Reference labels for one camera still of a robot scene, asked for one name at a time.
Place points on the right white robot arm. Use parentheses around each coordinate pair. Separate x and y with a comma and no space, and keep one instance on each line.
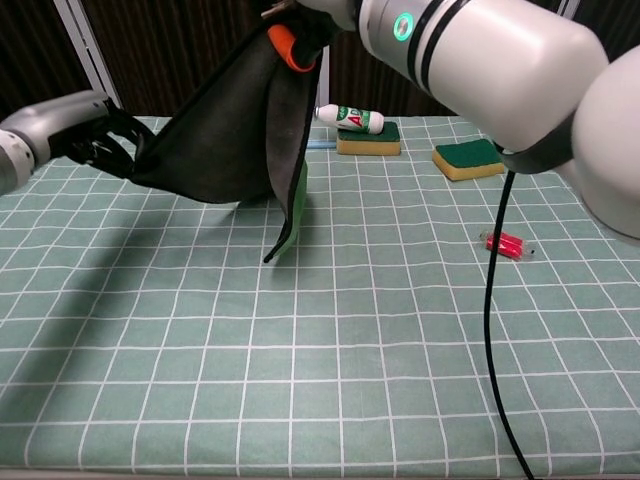
(500,65)

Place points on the dark ribbed partition panel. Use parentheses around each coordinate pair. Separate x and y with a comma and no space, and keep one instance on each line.
(30,50)
(615,25)
(165,50)
(380,85)

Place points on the yellow and green sponge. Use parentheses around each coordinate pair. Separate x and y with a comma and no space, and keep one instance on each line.
(467,156)
(367,145)

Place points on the white bottle green label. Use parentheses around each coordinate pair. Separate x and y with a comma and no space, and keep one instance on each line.
(350,119)

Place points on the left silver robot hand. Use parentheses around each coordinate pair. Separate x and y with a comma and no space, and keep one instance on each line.
(60,117)

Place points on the white partition post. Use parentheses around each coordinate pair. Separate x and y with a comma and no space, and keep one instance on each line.
(322,85)
(85,50)

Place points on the green checked tablecloth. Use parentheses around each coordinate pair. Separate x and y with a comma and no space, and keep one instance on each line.
(200,350)

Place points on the red candy clear wrapper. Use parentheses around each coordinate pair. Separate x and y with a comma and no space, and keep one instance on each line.
(502,245)

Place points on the green and black cloth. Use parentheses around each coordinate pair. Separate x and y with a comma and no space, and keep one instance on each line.
(220,145)

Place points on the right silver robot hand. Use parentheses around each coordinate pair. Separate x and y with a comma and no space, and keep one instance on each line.
(287,42)

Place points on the blue toothbrush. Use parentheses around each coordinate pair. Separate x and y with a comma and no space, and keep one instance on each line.
(322,145)

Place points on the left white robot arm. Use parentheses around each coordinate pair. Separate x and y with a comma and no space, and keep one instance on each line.
(12,160)

